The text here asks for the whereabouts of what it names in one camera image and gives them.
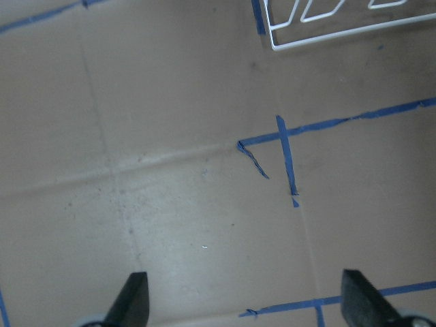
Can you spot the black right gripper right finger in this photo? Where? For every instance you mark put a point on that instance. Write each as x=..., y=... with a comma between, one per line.
x=362, y=305

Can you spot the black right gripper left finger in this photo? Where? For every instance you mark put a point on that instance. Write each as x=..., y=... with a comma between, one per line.
x=131, y=308

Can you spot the white wire cup rack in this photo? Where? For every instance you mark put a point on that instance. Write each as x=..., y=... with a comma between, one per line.
x=294, y=24

